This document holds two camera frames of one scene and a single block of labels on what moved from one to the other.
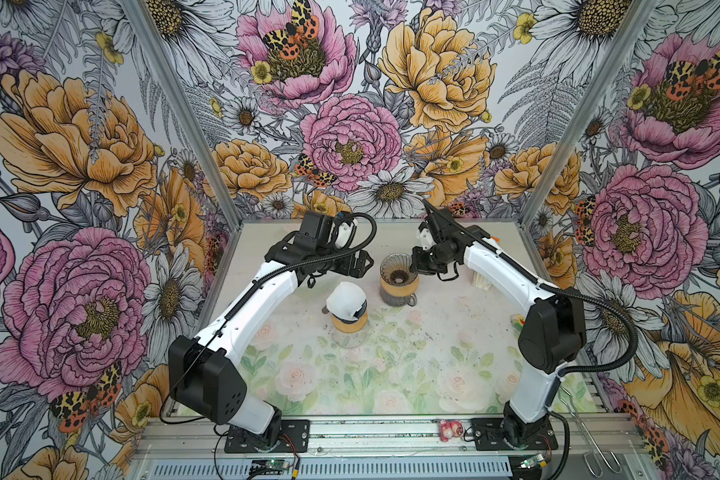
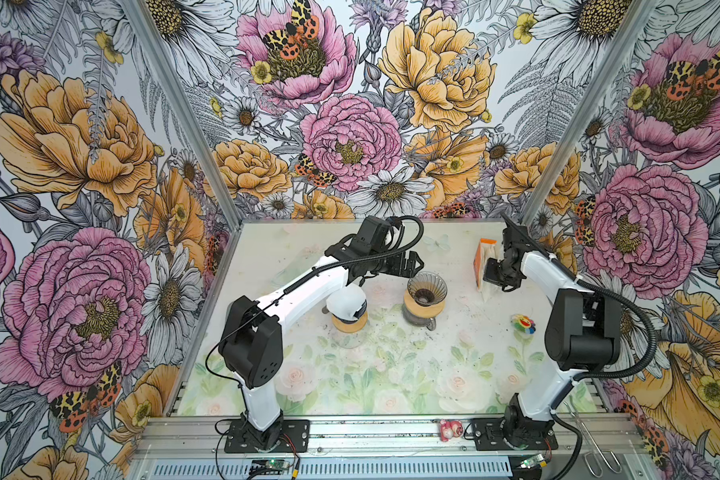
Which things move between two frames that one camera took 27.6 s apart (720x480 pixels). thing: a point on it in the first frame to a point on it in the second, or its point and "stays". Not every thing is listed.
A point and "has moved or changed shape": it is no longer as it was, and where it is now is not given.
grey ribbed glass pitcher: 398,301 to 428,322
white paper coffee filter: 345,299 stays
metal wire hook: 596,459 stays
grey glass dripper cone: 395,270 has moved or changed shape
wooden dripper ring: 401,290 to 420,310
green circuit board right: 532,461 stays
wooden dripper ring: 351,327 stays
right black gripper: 421,267 to 489,275
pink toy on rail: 450,429 stays
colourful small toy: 518,321 stays
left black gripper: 346,268 to 410,270
